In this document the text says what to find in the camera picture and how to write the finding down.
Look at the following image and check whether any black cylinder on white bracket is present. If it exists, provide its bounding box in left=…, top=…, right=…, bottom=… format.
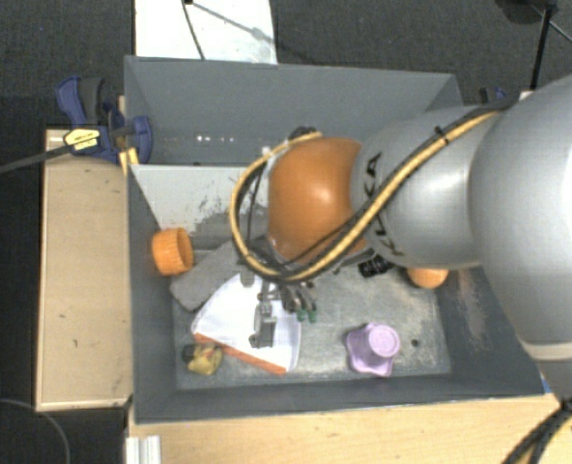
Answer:
left=357, top=254, right=394, bottom=280

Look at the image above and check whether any orange round object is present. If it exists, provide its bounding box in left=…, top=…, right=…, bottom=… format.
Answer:
left=405, top=267, right=450, bottom=291

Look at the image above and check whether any grey flat block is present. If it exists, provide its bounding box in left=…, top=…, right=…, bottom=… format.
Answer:
left=169, top=241, right=243, bottom=314

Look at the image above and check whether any orange ribbed cup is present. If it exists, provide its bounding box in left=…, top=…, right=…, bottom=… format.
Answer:
left=151, top=226, right=196, bottom=277

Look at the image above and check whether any grey metal bin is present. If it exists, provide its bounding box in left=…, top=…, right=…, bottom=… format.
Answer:
left=123, top=54, right=547, bottom=423

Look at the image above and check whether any white booklet with orange edge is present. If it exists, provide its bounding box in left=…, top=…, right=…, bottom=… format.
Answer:
left=189, top=272, right=303, bottom=376

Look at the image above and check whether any yellow toy duck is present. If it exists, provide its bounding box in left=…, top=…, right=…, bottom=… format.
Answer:
left=181, top=342, right=225, bottom=377

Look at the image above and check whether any purple flower-shaped cup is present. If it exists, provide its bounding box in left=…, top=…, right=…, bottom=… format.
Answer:
left=345, top=321, right=403, bottom=378

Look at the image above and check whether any pale wood board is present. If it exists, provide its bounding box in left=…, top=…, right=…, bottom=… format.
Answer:
left=34, top=128, right=135, bottom=413

